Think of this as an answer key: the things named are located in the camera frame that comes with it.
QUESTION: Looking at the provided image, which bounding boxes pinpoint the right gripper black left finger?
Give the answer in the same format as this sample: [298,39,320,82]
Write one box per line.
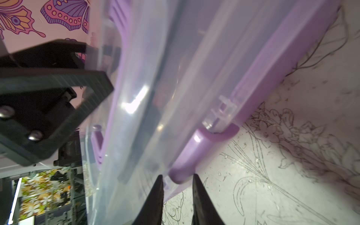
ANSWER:
[132,175,164,225]

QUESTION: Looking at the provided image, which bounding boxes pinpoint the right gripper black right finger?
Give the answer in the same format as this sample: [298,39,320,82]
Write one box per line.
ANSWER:
[192,174,224,225]

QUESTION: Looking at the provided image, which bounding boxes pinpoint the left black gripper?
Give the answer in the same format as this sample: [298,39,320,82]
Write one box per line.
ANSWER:
[1,39,113,166]

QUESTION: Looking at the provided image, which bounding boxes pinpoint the purple toolbox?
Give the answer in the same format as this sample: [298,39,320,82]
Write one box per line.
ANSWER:
[83,1,340,225]

